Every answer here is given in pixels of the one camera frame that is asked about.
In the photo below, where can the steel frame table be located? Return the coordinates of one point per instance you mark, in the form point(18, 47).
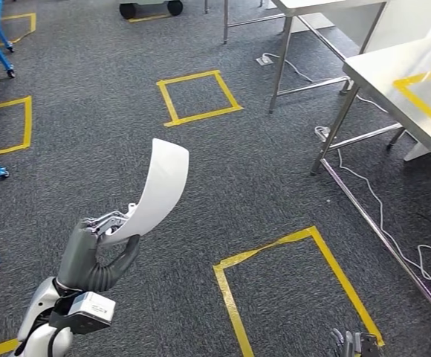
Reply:
point(281, 64)

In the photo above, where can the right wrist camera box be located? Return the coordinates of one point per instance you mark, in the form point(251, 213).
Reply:
point(370, 346)

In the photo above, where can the steel workbench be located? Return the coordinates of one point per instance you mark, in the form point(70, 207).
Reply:
point(386, 79)

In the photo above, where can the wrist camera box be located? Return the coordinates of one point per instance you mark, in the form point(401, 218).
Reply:
point(89, 310)
point(370, 346)

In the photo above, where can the white partition panel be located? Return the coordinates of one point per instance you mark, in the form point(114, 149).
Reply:
point(404, 24)

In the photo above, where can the white curved plastic part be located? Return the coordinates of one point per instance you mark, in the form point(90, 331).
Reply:
point(159, 187)

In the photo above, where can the white power strip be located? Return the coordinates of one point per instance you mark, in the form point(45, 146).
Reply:
point(264, 60)

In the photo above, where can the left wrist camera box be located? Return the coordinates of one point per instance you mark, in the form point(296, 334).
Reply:
point(89, 310)

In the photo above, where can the white plug adapter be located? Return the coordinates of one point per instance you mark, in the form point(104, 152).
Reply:
point(321, 132)

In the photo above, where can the cart with black wheels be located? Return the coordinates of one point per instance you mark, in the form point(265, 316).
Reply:
point(126, 10)

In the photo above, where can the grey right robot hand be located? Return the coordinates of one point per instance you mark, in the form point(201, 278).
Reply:
point(343, 345)

